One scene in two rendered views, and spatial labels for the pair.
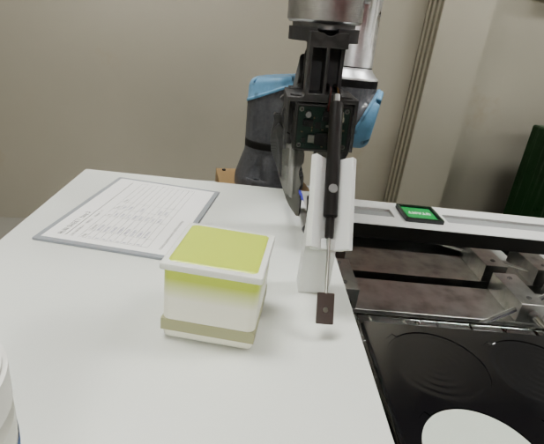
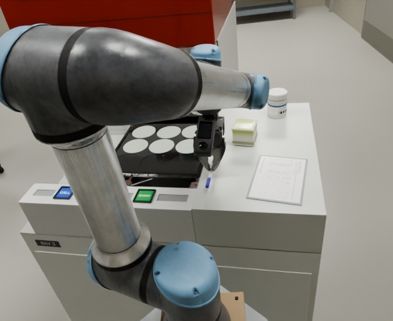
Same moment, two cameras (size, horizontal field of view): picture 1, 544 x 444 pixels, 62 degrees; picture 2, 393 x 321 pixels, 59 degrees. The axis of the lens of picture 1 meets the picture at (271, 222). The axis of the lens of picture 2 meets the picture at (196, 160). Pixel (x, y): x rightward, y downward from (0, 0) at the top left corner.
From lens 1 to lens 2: 140 cm
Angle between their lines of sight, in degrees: 119
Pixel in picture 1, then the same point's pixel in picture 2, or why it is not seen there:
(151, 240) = (269, 161)
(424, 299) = not seen: hidden behind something
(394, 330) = (188, 171)
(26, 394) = (278, 126)
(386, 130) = not seen: outside the picture
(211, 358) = not seen: hidden behind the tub
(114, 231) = (283, 164)
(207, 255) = (248, 121)
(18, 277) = (299, 146)
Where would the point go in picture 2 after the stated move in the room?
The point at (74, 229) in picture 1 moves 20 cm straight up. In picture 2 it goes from (297, 164) to (300, 104)
